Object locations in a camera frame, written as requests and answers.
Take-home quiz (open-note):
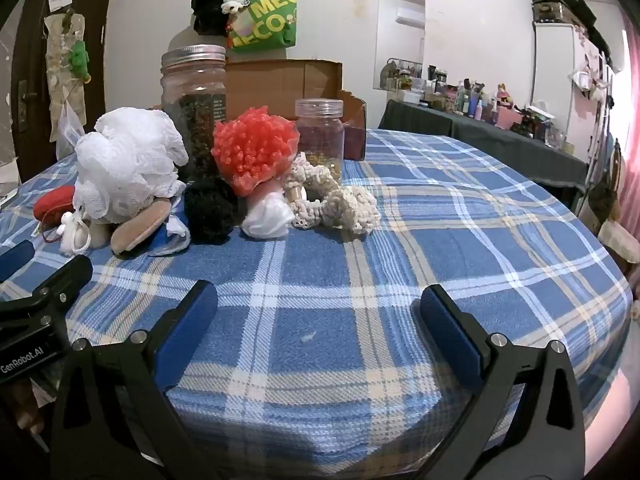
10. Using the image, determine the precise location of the black hanging bag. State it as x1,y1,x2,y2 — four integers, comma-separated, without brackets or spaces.
191,0,241,37

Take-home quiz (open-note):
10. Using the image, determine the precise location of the blue plaid blanket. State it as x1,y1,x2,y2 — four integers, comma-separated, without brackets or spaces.
0,127,636,466

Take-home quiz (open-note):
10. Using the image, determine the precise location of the red fabric pouch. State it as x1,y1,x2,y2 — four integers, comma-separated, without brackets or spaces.
33,185,76,221

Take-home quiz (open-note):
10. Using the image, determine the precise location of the hanging clear plastic bag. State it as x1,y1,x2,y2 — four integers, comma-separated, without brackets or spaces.
56,102,86,161

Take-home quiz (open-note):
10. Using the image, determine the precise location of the white cabinet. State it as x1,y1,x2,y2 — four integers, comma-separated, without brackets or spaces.
530,20,613,126

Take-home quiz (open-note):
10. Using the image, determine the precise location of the black fuzzy scrunchie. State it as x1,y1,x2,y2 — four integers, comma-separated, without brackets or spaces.
184,177,240,246

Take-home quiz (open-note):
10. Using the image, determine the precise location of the white fluffy star keychain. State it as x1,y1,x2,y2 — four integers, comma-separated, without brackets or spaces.
57,210,113,256

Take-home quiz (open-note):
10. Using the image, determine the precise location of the cluttered side table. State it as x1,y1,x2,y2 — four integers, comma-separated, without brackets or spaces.
380,59,576,153

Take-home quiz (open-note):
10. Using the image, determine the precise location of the green tote bag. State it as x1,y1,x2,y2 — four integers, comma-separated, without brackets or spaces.
226,0,299,52

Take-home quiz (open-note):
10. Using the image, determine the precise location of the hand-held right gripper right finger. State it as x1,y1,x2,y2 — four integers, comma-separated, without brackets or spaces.
410,284,586,480

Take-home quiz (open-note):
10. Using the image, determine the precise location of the large glass jar metal lid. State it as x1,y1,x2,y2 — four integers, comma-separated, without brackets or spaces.
160,45,228,183

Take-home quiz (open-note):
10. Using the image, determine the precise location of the person's left hand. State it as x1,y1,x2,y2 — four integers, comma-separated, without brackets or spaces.
0,377,51,436

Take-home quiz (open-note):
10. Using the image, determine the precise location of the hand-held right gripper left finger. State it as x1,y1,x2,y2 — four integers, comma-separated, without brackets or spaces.
50,280,219,480

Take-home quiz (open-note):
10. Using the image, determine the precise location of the cream crochet scrunchie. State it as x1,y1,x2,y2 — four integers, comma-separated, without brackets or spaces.
281,152,381,235

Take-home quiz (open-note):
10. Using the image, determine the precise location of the dark brown door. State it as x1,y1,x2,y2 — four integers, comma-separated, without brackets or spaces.
12,0,116,181

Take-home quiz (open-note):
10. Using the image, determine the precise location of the red foam net sleeve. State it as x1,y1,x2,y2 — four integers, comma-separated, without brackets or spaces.
212,106,301,197

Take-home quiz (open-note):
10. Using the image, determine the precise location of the tan round powder puff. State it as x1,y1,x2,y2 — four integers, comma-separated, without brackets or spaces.
110,197,173,258

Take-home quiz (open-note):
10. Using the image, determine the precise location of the tall wall mirror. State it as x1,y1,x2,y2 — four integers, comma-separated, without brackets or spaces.
372,0,427,92

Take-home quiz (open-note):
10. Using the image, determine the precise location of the green plush toy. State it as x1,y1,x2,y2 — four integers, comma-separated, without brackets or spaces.
68,40,92,83

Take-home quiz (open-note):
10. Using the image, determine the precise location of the cardboard box red inside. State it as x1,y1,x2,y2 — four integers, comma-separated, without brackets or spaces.
150,59,368,162

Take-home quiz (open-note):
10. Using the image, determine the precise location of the pink curtain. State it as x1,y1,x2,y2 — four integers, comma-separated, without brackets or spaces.
607,15,640,241

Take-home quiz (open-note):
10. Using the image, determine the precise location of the hanging fabric organizer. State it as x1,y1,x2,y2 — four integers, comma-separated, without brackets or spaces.
44,0,88,116

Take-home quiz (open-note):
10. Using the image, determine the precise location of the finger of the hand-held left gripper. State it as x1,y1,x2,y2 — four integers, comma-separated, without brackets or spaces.
0,240,36,283
30,255,94,328

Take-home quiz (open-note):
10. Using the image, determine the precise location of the small clear plastic jar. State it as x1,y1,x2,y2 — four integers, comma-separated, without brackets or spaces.
295,99,346,186

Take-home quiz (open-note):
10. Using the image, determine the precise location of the white soft wrap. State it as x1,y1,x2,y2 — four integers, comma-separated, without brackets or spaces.
241,192,296,239

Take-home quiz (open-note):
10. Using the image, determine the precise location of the dark bag on cabinet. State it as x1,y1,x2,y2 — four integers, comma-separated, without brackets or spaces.
532,0,611,61

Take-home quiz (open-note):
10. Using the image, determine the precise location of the white mesh bath loofah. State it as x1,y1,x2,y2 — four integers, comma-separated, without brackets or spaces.
74,107,190,223

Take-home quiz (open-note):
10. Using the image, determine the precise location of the blue white cloth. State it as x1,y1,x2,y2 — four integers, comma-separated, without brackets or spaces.
147,210,191,256

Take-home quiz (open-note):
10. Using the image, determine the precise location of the metal door handle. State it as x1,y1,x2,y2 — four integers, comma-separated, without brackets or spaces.
17,80,31,133

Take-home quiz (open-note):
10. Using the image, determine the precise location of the table with dark cloth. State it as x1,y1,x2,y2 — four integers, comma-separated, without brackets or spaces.
378,99,588,193

